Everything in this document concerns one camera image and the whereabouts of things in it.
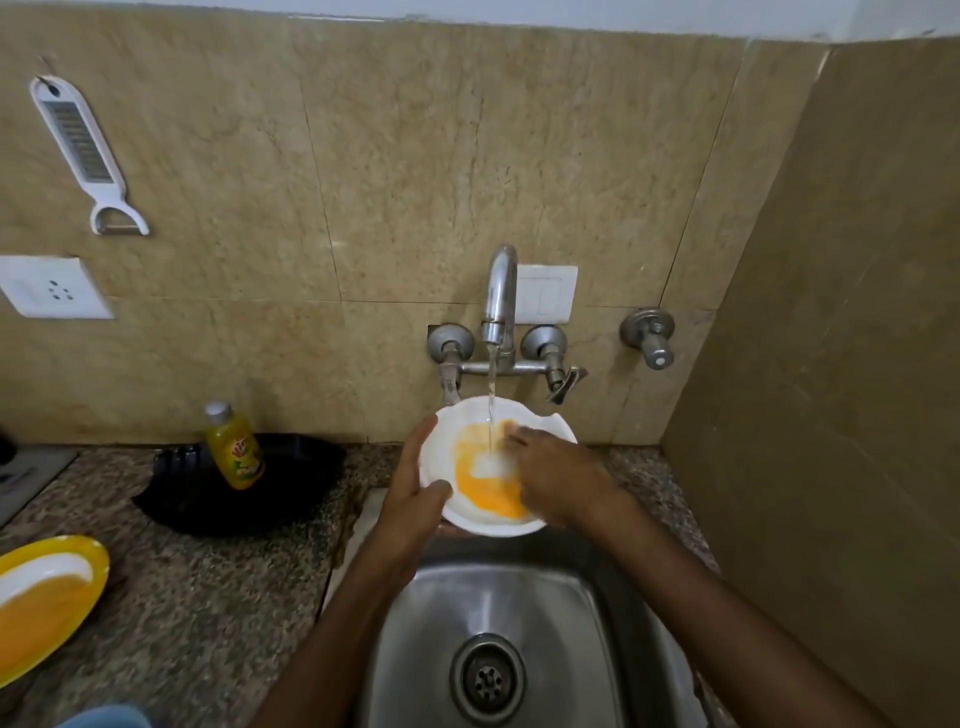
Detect light blue object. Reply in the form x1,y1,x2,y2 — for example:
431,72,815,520
56,703,153,728

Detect grey stove top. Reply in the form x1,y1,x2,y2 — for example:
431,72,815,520
0,447,79,528

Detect white power socket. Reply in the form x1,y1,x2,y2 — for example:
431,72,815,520
0,255,116,321

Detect white grater peeler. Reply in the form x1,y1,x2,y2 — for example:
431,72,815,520
28,75,151,237

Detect person's left hand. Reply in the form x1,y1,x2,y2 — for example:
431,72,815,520
360,414,454,583

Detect yellow dish soap bottle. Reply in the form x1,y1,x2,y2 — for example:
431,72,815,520
204,401,266,492

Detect white wall switch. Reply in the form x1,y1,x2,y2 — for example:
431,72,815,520
514,264,579,325

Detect white plate with orange centre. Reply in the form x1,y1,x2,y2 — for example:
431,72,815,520
417,396,579,538

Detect steel wall valve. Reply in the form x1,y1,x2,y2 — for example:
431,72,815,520
619,307,676,372

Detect yellow rimmed plate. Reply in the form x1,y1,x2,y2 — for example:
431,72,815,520
0,535,111,690

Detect steel wall faucet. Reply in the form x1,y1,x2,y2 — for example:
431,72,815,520
426,243,589,407

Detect stainless steel sink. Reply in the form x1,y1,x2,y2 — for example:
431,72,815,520
321,487,723,728

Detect person's left forearm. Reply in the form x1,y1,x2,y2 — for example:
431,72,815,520
249,551,421,728

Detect person's right forearm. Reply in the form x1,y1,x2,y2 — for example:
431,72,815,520
596,495,895,728

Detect steel sink drain strainer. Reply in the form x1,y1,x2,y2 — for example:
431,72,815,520
449,633,528,726

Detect person's right hand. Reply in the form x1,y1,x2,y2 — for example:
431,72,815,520
501,423,640,538

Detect black plastic tray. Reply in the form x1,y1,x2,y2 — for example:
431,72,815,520
132,432,348,539

